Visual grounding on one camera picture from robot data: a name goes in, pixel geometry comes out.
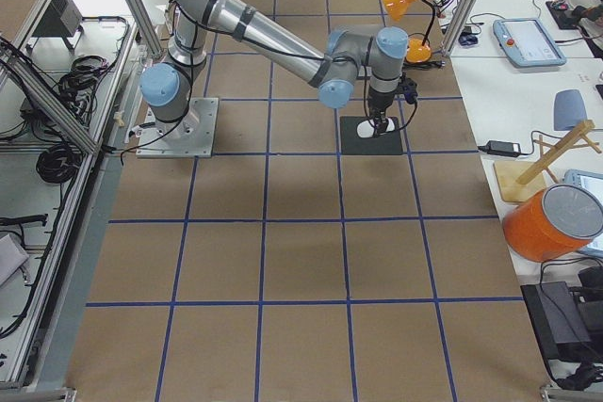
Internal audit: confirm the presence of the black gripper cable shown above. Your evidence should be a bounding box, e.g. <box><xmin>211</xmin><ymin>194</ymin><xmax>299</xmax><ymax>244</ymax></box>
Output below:
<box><xmin>362</xmin><ymin>70</ymin><xmax>420</xmax><ymax>133</ymax></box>

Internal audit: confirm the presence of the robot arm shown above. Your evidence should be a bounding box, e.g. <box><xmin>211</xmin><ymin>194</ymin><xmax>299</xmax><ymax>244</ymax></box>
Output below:
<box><xmin>175</xmin><ymin>0</ymin><xmax>417</xmax><ymax>138</ymax></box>

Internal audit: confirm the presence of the black power adapter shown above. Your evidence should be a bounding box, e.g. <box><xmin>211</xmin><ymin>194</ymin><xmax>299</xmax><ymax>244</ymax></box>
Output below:
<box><xmin>485</xmin><ymin>140</ymin><xmax>521</xmax><ymax>157</ymax></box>

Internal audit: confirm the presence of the white computer mouse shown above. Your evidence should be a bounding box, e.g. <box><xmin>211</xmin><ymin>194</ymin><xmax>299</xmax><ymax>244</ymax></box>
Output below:
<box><xmin>356</xmin><ymin>117</ymin><xmax>396</xmax><ymax>138</ymax></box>

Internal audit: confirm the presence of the black mousepad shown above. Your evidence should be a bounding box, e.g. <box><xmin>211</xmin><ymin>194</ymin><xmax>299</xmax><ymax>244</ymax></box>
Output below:
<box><xmin>339</xmin><ymin>116</ymin><xmax>403</xmax><ymax>155</ymax></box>

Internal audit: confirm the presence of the wooden stand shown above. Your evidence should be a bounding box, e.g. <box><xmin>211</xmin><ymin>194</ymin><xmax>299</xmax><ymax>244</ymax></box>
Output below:
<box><xmin>494</xmin><ymin>119</ymin><xmax>602</xmax><ymax>203</ymax></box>

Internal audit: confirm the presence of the black monitor box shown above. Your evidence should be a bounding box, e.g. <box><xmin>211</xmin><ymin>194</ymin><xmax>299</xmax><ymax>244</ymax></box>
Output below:
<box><xmin>521</xmin><ymin>281</ymin><xmax>594</xmax><ymax>362</ymax></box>

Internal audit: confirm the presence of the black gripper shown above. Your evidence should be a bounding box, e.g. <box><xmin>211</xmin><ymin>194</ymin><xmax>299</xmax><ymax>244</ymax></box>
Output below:
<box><xmin>367</xmin><ymin>75</ymin><xmax>418</xmax><ymax>137</ymax></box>

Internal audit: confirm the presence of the teach pendant tablet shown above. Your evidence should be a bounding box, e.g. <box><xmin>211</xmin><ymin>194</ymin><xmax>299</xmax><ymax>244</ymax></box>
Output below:
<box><xmin>493</xmin><ymin>18</ymin><xmax>566</xmax><ymax>68</ymax></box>

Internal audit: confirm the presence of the orange desk lamp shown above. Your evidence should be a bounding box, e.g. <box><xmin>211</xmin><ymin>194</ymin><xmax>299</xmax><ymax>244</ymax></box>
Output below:
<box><xmin>381</xmin><ymin>0</ymin><xmax>434</xmax><ymax>65</ymax></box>

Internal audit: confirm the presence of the orange cylindrical container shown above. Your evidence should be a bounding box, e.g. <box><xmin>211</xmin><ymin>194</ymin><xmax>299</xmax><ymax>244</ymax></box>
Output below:
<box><xmin>502</xmin><ymin>184</ymin><xmax>602</xmax><ymax>263</ymax></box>

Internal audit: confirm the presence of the grey mouse pad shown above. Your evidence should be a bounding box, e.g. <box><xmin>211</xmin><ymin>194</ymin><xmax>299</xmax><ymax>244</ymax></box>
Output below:
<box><xmin>553</xmin><ymin>89</ymin><xmax>587</xmax><ymax>131</ymax></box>

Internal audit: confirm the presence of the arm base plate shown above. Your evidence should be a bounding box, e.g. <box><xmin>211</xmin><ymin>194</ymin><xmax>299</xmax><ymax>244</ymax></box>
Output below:
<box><xmin>135</xmin><ymin>97</ymin><xmax>220</xmax><ymax>158</ymax></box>

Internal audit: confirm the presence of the aluminium frame post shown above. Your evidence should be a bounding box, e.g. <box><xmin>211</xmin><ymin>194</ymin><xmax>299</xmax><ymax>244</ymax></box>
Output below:
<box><xmin>440</xmin><ymin>0</ymin><xmax>496</xmax><ymax>57</ymax></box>

